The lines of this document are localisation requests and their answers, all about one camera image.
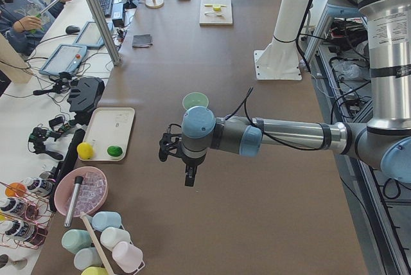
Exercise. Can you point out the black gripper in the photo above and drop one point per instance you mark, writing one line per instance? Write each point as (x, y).
(190, 162)

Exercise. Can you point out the white spoon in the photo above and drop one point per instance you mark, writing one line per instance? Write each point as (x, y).
(213, 14)

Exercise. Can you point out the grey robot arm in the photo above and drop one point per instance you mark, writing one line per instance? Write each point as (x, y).
(383, 142)

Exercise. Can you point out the mint green bowl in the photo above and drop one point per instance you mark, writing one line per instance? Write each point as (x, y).
(195, 99)

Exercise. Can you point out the pink bowl of ice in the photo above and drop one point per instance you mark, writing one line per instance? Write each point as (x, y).
(92, 195)

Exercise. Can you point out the green lime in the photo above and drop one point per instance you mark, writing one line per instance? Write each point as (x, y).
(114, 151)

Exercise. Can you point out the cream tray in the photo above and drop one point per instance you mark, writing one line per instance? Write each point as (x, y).
(109, 126)

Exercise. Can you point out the white cup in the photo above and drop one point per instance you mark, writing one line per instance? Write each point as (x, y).
(111, 236)

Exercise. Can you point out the pink cup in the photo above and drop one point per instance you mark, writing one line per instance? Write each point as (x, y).
(128, 257)

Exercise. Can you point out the yellow lemon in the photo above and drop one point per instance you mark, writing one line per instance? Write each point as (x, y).
(85, 151)

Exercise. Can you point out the metal cylinder tool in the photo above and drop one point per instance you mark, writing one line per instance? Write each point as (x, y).
(72, 205)

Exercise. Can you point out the wooden stick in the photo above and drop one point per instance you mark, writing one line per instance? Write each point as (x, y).
(96, 243)

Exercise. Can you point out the pale blue cup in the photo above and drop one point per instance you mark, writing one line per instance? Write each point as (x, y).
(87, 257)

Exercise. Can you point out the green cup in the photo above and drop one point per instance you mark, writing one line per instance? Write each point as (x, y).
(76, 239)

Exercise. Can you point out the grey folded cloth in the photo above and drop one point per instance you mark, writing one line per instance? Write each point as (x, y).
(142, 41)

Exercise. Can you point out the yellow cup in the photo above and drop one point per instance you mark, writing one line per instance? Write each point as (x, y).
(92, 270)

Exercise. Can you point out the wooden cutting board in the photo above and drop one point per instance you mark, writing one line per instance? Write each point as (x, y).
(227, 20)

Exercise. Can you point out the yellow plastic knife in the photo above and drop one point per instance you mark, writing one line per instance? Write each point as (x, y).
(211, 5)

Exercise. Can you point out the teach pendant far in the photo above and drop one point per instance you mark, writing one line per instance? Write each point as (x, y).
(89, 36)

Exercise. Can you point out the teach pendant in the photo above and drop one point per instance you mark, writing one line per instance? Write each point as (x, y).
(89, 36)
(65, 59)

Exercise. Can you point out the teach pendant near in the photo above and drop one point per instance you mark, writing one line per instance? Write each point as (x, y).
(65, 59)

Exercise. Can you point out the computer mouse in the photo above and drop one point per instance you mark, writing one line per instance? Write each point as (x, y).
(71, 30)

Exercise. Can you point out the black keyboard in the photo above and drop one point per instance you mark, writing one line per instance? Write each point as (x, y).
(106, 7)

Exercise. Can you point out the seated person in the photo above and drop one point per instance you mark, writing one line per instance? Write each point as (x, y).
(24, 23)

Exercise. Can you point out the black gripper mount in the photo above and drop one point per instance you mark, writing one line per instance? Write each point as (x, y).
(83, 99)

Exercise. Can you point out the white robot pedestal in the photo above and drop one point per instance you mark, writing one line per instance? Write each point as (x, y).
(280, 60)

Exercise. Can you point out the copper wire bottle rack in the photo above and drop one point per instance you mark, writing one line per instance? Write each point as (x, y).
(25, 217)

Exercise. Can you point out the aluminium frame post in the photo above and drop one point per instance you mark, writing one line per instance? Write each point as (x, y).
(101, 23)

